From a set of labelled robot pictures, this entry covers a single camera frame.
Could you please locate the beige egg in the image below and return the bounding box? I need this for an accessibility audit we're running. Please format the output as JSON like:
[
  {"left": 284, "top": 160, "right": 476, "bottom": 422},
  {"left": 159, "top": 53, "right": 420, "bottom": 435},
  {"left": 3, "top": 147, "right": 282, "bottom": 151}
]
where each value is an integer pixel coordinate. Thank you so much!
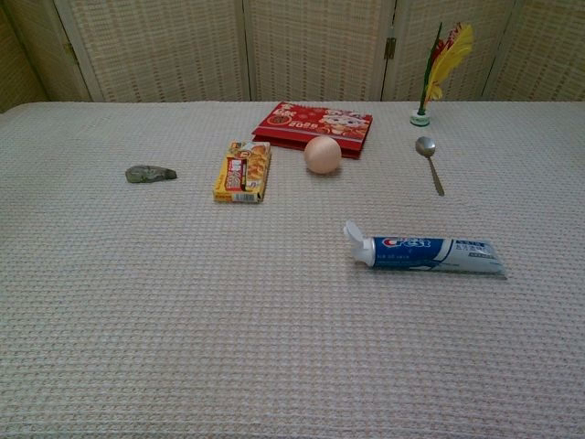
[{"left": 303, "top": 135, "right": 343, "bottom": 176}]

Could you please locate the small grey-green stone object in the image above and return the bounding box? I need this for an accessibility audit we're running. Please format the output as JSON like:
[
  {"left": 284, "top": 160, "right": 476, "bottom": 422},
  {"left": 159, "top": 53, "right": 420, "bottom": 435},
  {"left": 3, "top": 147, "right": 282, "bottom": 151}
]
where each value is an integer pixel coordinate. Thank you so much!
[{"left": 125, "top": 166, "right": 178, "bottom": 185}]

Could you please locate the metal spoon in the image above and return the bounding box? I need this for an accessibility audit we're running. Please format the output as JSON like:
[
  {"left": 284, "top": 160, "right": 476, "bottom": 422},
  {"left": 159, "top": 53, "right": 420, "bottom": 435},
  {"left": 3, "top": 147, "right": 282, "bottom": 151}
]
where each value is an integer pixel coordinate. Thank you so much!
[{"left": 414, "top": 135, "right": 446, "bottom": 198}]

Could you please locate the yellow red feather shuttlecock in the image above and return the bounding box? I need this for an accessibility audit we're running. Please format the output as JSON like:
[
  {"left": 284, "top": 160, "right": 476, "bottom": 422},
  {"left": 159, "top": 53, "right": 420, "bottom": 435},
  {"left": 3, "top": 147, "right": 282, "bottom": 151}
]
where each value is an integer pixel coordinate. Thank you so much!
[{"left": 409, "top": 21, "right": 474, "bottom": 127}]

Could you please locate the blue white toothpaste tube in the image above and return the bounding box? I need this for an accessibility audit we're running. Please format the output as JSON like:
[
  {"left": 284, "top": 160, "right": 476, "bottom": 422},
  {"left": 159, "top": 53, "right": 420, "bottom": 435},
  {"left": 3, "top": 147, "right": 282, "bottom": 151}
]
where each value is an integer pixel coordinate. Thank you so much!
[{"left": 343, "top": 219, "right": 509, "bottom": 281}]

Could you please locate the yellow food box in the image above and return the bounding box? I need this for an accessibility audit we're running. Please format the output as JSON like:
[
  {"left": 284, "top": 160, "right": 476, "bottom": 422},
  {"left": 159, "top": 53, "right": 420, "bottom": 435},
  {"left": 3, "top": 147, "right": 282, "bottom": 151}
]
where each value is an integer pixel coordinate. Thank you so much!
[{"left": 213, "top": 140, "right": 272, "bottom": 204}]

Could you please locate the woven folding screen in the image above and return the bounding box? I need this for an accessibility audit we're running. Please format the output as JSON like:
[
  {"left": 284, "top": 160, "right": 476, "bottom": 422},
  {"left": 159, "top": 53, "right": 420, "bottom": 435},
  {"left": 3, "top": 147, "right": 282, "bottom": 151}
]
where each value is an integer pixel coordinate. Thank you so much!
[{"left": 0, "top": 0, "right": 585, "bottom": 114}]

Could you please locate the red desk calendar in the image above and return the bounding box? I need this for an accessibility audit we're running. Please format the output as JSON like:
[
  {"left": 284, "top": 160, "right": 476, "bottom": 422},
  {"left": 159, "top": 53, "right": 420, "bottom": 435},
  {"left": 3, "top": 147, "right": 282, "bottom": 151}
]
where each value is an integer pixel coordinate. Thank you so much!
[{"left": 250, "top": 101, "right": 374, "bottom": 160}]

